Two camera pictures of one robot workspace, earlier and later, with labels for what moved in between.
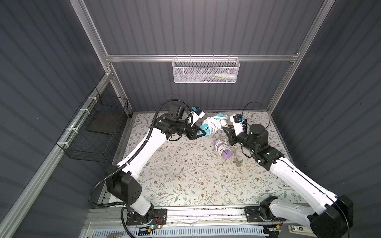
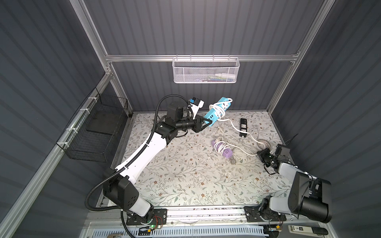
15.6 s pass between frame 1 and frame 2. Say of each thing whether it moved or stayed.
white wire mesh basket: stayed
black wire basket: stayed
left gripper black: moved
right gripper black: moved
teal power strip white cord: moved
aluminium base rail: stayed
